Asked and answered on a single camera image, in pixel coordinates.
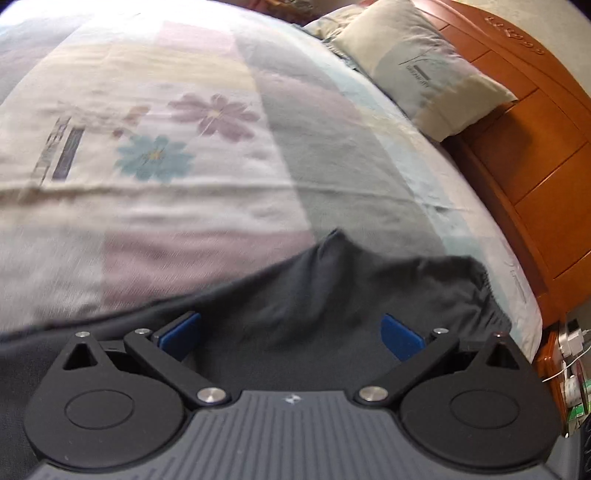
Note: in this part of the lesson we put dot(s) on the bed with patchwork sheet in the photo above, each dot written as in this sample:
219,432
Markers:
184,184

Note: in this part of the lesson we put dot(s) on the white charger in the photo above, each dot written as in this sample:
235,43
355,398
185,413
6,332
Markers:
572,339

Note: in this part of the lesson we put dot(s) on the beige printed pillow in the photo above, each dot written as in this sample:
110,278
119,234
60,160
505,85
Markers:
415,69

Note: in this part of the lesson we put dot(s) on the wooden nightstand with chargers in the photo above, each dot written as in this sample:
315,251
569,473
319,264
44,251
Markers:
549,369

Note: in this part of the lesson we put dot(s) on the green box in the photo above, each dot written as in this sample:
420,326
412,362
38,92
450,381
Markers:
582,401

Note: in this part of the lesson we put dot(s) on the wooden headboard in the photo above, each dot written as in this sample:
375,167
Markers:
531,138

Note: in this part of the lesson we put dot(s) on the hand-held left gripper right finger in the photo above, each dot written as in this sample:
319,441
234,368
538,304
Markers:
401,337

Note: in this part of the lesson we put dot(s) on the dark grey pants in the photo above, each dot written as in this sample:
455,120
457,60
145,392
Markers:
323,295

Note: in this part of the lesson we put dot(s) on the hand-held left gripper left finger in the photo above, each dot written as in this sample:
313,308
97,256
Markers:
182,332

